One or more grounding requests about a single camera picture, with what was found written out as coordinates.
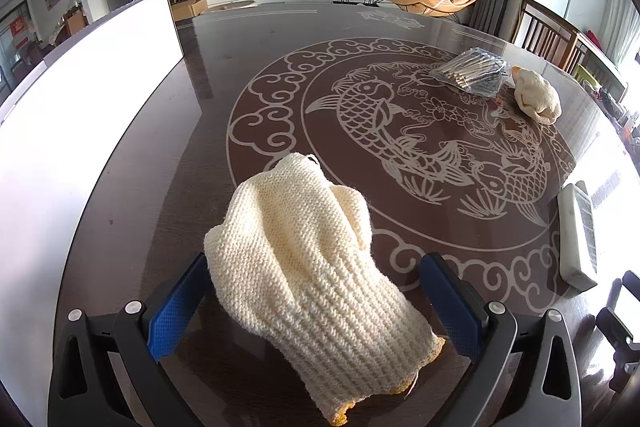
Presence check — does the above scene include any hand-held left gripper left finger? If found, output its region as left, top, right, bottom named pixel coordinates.
left=46, top=252, right=211, bottom=427

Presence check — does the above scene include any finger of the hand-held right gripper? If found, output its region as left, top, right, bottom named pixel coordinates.
left=596, top=307, right=633, bottom=345
left=622, top=271, right=640, bottom=303

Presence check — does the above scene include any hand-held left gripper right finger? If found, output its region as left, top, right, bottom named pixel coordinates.
left=420, top=252, right=583, bottom=427

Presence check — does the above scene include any white packet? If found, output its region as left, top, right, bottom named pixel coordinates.
left=557, top=180, right=599, bottom=292

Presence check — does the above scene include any cream knit glove yellow cuff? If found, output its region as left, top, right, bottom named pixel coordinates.
left=203, top=152, right=447, bottom=425

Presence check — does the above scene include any pile of assorted clutter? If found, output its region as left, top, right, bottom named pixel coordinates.
left=575, top=62, right=640, bottom=142

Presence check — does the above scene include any clear packet of cotton swabs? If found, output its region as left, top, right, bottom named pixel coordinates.
left=429, top=48, right=511, bottom=100

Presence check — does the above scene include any white sheer curtain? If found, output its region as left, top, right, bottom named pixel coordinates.
left=597, top=0, right=640, bottom=68

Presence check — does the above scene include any wooden chair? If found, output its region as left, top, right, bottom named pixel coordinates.
left=510, top=0, right=583, bottom=72

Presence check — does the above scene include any cardboard box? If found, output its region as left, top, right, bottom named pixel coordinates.
left=170, top=0, right=208, bottom=22

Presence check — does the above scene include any red window decoration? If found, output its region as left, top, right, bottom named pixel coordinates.
left=10, top=18, right=30, bottom=48

